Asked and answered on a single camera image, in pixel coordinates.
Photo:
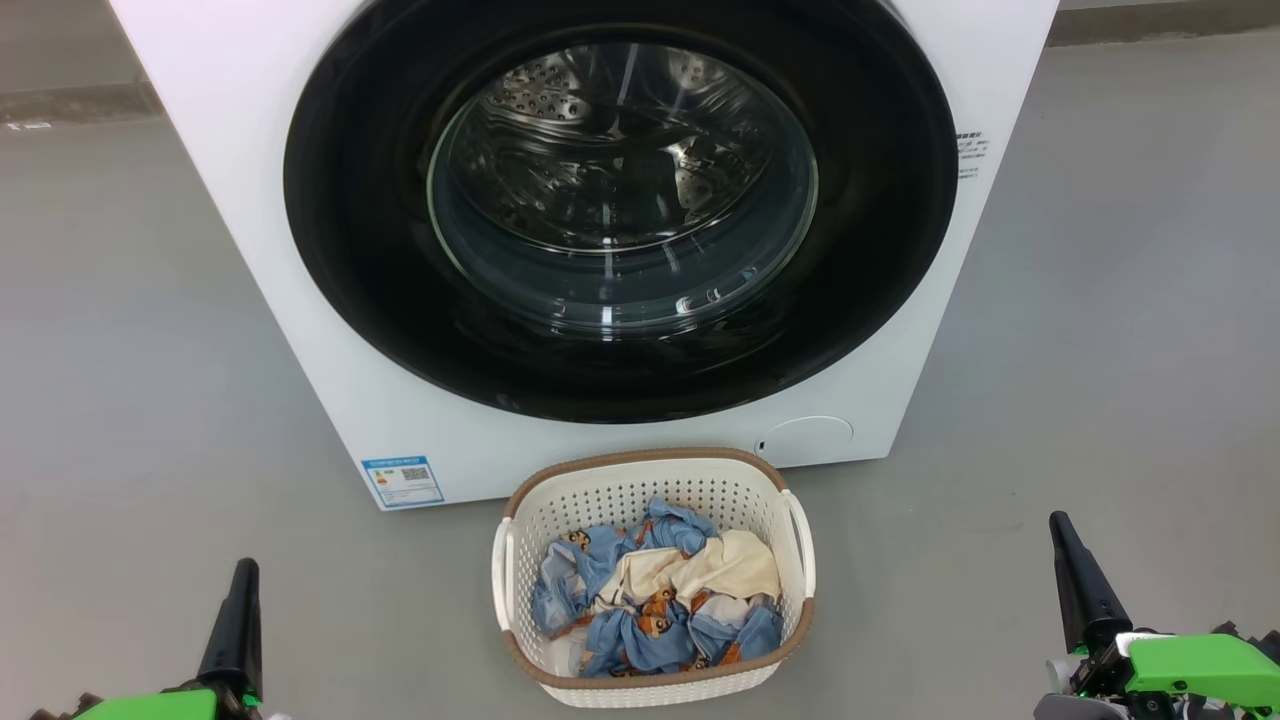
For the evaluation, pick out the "white front-load washing machine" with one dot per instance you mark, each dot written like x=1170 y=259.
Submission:
x=300 y=400

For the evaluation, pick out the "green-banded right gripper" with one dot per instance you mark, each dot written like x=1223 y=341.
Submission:
x=1200 y=670

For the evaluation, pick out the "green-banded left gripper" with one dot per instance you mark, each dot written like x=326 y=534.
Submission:
x=150 y=708

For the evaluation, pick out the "round white filter cover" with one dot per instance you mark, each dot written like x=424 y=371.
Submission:
x=808 y=438

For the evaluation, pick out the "cream plain garment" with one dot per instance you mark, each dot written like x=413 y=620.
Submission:
x=720 y=565

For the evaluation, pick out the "blue garment with orange print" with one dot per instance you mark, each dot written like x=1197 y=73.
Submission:
x=625 y=645

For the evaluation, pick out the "grey washing machine door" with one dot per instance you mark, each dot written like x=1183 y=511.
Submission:
x=350 y=200

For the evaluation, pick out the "blue energy label sticker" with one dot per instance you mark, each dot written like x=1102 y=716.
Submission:
x=402 y=482

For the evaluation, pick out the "white basket with brown rim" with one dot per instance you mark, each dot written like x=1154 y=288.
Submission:
x=640 y=480

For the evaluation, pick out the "steel washing machine drum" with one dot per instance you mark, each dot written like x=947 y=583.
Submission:
x=620 y=150

